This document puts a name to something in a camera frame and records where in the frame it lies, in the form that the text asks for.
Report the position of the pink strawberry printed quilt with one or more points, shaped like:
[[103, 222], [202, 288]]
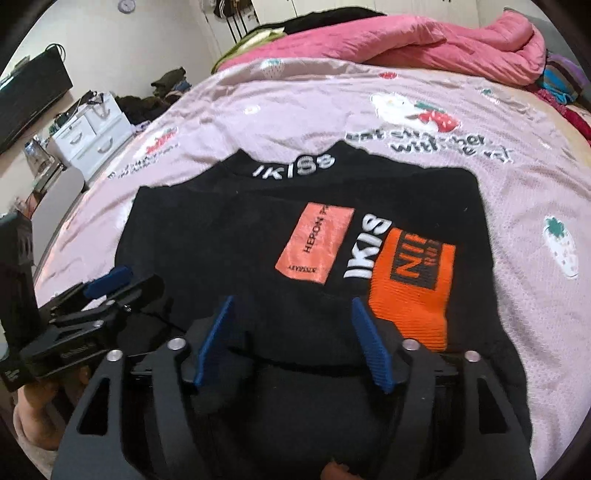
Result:
[[508, 194]]

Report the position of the round wall clock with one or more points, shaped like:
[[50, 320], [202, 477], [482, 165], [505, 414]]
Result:
[[125, 5]]

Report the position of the black television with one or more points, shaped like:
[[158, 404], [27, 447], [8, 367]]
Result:
[[32, 101]]

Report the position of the pile of dark clothes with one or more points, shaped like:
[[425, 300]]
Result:
[[138, 108]]

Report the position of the hot pink comforter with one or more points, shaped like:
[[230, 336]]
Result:
[[415, 46]]

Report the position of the black cloth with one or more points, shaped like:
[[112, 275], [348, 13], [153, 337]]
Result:
[[332, 18]]

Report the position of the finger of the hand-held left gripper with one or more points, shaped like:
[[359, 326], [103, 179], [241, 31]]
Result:
[[138, 293], [108, 279]]

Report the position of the green blanket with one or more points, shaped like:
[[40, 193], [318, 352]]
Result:
[[249, 44]]

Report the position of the black sweater with orange cuffs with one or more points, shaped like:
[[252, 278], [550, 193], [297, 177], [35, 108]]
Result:
[[258, 230]]

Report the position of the person's right hand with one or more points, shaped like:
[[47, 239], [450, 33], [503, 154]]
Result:
[[336, 471]]

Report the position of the white wardrobe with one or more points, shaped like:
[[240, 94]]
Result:
[[415, 5]]

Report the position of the colourful striped cloth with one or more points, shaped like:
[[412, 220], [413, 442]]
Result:
[[561, 76]]

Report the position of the hanging clothes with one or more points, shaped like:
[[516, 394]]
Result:
[[231, 9]]

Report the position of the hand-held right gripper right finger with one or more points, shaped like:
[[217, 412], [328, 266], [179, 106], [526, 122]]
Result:
[[371, 346]]

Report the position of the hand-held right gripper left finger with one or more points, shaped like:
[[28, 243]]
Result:
[[214, 344]]

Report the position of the person's left hand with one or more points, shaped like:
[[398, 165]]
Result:
[[39, 406]]

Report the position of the white drawer cabinet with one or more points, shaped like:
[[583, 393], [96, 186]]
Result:
[[92, 134]]

